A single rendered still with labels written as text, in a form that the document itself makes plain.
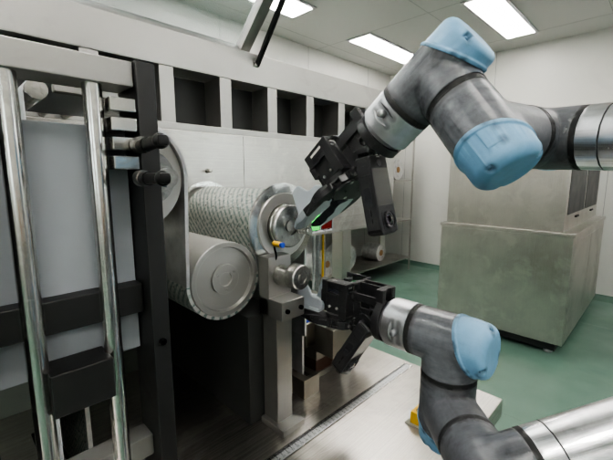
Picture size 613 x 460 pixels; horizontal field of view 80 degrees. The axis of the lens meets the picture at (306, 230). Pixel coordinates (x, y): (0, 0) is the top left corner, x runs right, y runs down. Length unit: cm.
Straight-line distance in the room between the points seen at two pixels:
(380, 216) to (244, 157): 56
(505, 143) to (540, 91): 474
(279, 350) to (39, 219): 41
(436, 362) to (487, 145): 29
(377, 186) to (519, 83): 475
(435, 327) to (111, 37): 79
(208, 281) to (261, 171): 51
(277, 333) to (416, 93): 42
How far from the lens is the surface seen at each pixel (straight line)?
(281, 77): 112
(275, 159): 106
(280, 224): 61
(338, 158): 54
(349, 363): 67
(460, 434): 51
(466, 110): 43
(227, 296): 61
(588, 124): 51
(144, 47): 92
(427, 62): 47
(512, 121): 42
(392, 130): 49
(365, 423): 74
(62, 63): 38
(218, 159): 95
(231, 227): 66
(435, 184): 546
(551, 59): 520
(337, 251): 159
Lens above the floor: 134
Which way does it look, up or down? 9 degrees down
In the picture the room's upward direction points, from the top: straight up
